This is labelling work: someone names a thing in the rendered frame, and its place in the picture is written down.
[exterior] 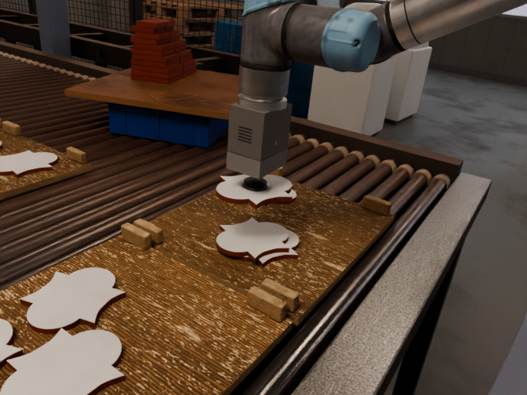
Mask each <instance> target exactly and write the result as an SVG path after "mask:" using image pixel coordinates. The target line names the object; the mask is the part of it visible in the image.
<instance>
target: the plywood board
mask: <svg viewBox="0 0 527 395"><path fill-rule="evenodd" d="M131 70H132V69H131V68H129V69H126V70H123V71H119V72H116V73H113V74H109V75H107V76H104V77H102V78H98V79H95V80H92V81H90V82H85V83H82V84H80V85H76V86H73V87H70V88H68V89H65V90H64V92H65V96H72V97H78V98H83V99H88V100H99V101H104V102H109V103H120V104H125V105H130V106H136V107H146V108H151V109H157V110H163V111H172V112H178V113H184V114H193V115H199V116H205V117H210V118H220V119H226V120H229V112H230V105H231V104H233V103H237V102H238V94H240V92H239V91H238V79H239V75H236V74H225V73H219V72H212V71H201V70H196V72H194V73H193V74H189V75H188V76H186V77H184V78H181V79H180V80H177V81H175V82H173V83H171V84H169V85H166V84H160V83H154V82H143V81H137V80H132V79H131Z"/></svg>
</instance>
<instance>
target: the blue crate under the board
mask: <svg viewBox="0 0 527 395"><path fill-rule="evenodd" d="M105 103H106V104H108V114H109V127H110V132H111V133H116V134H121V135H127V136H135V137H140V138H146V139H151V140H161V141H166V142H170V143H180V144H185V145H190V146H195V147H204V148H209V147H210V146H211V145H212V144H213V143H214V142H215V141H216V140H217V139H218V138H219V137H220V136H221V135H222V134H223V133H224V132H225V131H226V130H228V127H229V120H226V119H220V118H210V117H205V116H199V115H193V114H184V113H178V112H172V111H163V110H157V109H151V108H146V107H136V106H130V105H125V104H120V103H109V102H105Z"/></svg>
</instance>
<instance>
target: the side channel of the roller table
mask: <svg viewBox="0 0 527 395"><path fill-rule="evenodd" d="M0 50H1V51H2V52H3V53H5V52H7V53H8V54H11V53H12V54H13V55H14V56H19V57H25V58H26V59H31V60H37V61H38V62H43V63H44V64H50V65H51V66H57V67H58V68H60V67H62V68H63V69H64V70H71V71H72V72H74V71H77V72H78V73H79V74H85V75H87V76H90V75H92V76H93V77H94V78H102V77H104V76H107V75H109V74H113V73H116V72H118V71H115V70H112V69H108V68H106V67H100V66H97V65H93V64H90V63H84V62H82V61H78V60H73V59H69V58H66V57H62V56H58V55H54V54H51V53H45V52H42V51H38V50H35V49H30V48H27V47H23V46H20V45H14V44H11V43H8V42H3V41H0ZM289 130H290V131H292V132H293V133H294V135H299V134H304V135H305V136H306V137H307V139H311V138H312V139H313V138H319V139H320V140H321V142H322V143H327V142H333V143H334V144H335V145H336V147H342V146H347V147H349V148H350V150H351V152H352V151H354V150H363V151H364V152H365V155H366V157H367V156H369V155H372V154H378V155H379V156H380V157H381V159H382V161H384V160H387V159H390V158H392V159H394V160H396V162H397V163H398V167H399V166H400V165H404V164H406V163H409V164H411V165H413V166H414V168H415V170H416V171H418V170H420V169H423V168H426V169H430V170H431V171H432V173H433V178H434V177H435V176H436V175H438V174H440V173H446V174H448V175H449V176H450V178H451V183H450V186H451V184H452V183H453V181H454V180H455V179H456V177H457V176H458V175H459V174H460V170H461V168H462V165H463V160H461V159H458V158H452V157H449V156H446V155H443V154H437V153H434V152H430V151H427V150H422V149H419V148H415V147H410V146H406V145H403V144H400V143H395V142H391V141H388V140H382V139H379V138H376V137H373V136H367V135H364V134H361V133H357V132H352V131H349V130H346V129H340V128H337V127H333V126H330V125H325V124H322V123H318V122H315V121H309V120H306V119H302V118H298V117H294V116H291V122H290V129H289ZM433 178H432V179H433Z"/></svg>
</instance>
